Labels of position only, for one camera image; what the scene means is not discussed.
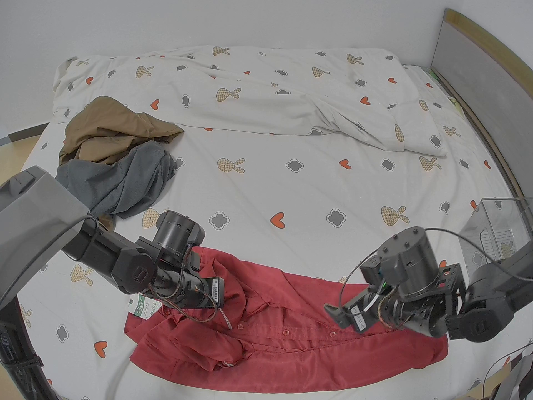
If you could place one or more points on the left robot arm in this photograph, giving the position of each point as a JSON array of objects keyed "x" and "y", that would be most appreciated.
[{"x": 33, "y": 223}]

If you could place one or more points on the clear plastic box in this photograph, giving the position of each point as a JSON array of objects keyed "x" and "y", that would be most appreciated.
[{"x": 499, "y": 219}]

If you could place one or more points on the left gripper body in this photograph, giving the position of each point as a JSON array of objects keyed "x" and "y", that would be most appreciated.
[{"x": 200, "y": 292}]

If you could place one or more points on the red shirt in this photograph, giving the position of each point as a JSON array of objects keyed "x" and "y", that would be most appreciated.
[{"x": 291, "y": 348}]

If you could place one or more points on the grey garment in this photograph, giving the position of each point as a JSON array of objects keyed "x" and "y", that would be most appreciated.
[{"x": 125, "y": 181}]

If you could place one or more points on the white printed quilt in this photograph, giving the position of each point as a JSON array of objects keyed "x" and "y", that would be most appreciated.
[{"x": 258, "y": 98}]

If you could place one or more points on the brown garment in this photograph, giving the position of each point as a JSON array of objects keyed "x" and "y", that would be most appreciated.
[{"x": 112, "y": 119}]

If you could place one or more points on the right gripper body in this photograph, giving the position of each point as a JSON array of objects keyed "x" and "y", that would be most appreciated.
[{"x": 370, "y": 313}]

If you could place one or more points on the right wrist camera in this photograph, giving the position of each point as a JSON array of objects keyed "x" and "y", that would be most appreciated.
[{"x": 372, "y": 271}]

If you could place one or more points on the bed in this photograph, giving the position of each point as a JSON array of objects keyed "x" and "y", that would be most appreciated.
[{"x": 291, "y": 206}]

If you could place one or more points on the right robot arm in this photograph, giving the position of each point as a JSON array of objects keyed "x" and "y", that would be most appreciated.
[{"x": 491, "y": 306}]

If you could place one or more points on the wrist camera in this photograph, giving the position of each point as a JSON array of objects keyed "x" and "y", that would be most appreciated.
[
  {"x": 372, "y": 271},
  {"x": 194, "y": 263}
]

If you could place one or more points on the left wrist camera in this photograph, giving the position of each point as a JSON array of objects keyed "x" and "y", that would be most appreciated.
[{"x": 194, "y": 263}]

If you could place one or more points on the white printed pillow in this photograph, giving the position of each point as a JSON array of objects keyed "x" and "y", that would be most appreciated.
[{"x": 431, "y": 113}]

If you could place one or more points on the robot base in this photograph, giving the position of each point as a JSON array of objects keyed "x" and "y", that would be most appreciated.
[{"x": 516, "y": 383}]

